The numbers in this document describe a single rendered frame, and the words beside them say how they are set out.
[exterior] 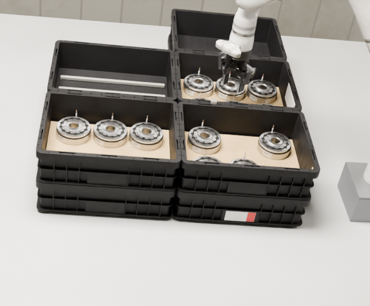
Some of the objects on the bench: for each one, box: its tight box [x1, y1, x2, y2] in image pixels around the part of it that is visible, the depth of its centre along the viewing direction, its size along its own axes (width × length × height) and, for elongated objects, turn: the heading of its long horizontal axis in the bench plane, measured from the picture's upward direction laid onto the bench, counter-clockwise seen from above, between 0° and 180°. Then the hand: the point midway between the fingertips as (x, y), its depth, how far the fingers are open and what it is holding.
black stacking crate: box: [173, 177, 311, 226], centre depth 221 cm, size 40×30×12 cm
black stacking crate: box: [36, 170, 177, 219], centre depth 217 cm, size 40×30×12 cm
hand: (232, 84), depth 229 cm, fingers open, 5 cm apart
